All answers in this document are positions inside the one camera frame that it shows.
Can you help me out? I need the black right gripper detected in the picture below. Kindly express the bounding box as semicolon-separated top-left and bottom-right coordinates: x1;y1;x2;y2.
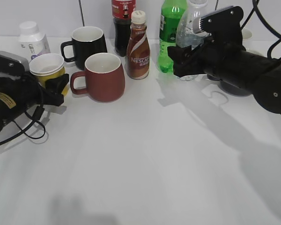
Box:
167;40;225;77

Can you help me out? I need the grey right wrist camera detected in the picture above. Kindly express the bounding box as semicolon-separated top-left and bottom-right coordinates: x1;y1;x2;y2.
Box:
192;6;244;45

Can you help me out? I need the clear water bottle green label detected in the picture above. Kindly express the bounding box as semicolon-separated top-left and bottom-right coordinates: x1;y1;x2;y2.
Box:
175;0;213;82

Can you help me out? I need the green soda bottle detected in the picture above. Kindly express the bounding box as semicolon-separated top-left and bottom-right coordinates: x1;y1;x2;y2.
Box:
158;0;187;73

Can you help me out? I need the cola bottle red label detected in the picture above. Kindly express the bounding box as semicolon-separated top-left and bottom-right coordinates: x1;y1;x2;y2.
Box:
111;0;136;57

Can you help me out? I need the yellow paper cup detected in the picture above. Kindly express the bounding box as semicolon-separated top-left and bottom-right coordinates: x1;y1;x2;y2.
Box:
29;53;66;88

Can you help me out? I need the black ceramic mug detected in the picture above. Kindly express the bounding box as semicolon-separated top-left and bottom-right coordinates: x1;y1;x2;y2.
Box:
60;26;107;70

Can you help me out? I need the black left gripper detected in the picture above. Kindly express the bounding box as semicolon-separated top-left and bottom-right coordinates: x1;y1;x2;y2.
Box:
23;72;69;110

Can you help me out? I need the red-brown ceramic mug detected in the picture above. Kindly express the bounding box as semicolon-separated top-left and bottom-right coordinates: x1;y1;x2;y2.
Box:
70;52;125;103

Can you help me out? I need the Nescafe coffee bottle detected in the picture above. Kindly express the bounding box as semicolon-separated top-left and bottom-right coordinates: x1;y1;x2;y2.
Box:
126;10;150;80

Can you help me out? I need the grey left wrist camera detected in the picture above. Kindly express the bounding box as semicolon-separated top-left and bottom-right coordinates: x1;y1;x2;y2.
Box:
0;51;30;81

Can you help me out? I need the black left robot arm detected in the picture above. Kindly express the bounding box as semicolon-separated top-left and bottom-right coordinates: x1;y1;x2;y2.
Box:
0;72;69;145

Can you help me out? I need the white yogurt drink carton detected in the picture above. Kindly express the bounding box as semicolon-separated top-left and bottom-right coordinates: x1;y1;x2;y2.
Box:
19;21;51;62

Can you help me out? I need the dark navy ceramic mug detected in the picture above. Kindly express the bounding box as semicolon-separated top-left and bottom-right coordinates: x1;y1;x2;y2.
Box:
207;75;251;97

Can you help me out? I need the white ceramic mug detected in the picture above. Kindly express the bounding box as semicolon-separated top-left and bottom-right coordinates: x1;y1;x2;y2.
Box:
242;28;253;49

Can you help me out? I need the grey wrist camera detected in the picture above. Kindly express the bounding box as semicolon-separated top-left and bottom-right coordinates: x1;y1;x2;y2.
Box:
192;6;244;45
0;51;30;81

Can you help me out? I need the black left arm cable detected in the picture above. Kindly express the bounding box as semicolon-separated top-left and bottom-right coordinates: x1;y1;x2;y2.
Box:
0;77;50;150

